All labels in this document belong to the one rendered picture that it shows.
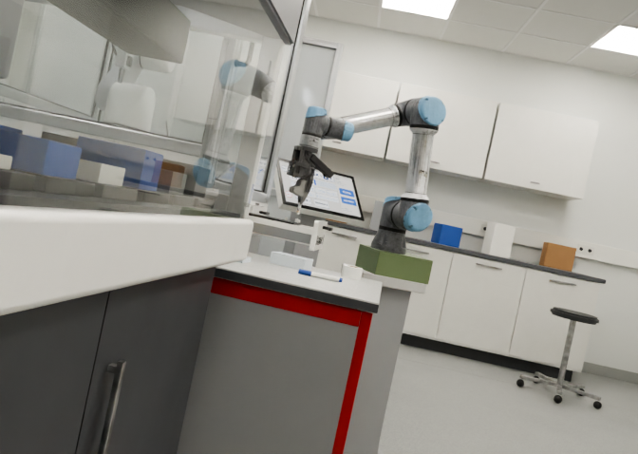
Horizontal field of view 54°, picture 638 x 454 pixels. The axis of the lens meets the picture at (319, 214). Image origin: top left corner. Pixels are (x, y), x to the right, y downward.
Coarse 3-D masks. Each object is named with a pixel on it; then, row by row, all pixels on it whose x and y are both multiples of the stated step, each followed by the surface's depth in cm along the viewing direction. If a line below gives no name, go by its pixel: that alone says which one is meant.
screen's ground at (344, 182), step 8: (288, 176) 330; (336, 176) 352; (288, 184) 326; (336, 184) 348; (344, 184) 351; (352, 184) 355; (288, 200) 319; (312, 200) 330; (320, 208) 329; (336, 208) 336; (344, 208) 340; (352, 208) 344; (360, 216) 343
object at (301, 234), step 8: (248, 216) 228; (256, 224) 228; (264, 224) 227; (272, 224) 227; (280, 224) 227; (288, 224) 226; (256, 232) 227; (264, 232) 227; (272, 232) 227; (280, 232) 226; (288, 232) 226; (296, 232) 226; (304, 232) 226; (288, 240) 226; (296, 240) 226; (304, 240) 225
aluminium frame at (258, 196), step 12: (300, 24) 288; (300, 36) 288; (300, 48) 294; (288, 84) 288; (288, 96) 289; (288, 108) 295; (276, 132) 288; (276, 144) 288; (276, 156) 292; (264, 192) 288
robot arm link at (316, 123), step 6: (312, 108) 229; (318, 108) 229; (324, 108) 231; (306, 114) 232; (312, 114) 229; (318, 114) 229; (324, 114) 230; (306, 120) 230; (312, 120) 229; (318, 120) 229; (324, 120) 230; (306, 126) 230; (312, 126) 229; (318, 126) 229; (324, 126) 230; (306, 132) 229; (312, 132) 229; (318, 132) 230; (324, 132) 232
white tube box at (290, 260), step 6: (276, 252) 212; (282, 252) 216; (270, 258) 208; (276, 258) 208; (282, 258) 207; (288, 258) 206; (294, 258) 206; (300, 258) 205; (306, 258) 212; (282, 264) 207; (288, 264) 206; (294, 264) 206; (300, 264) 205; (306, 264) 206
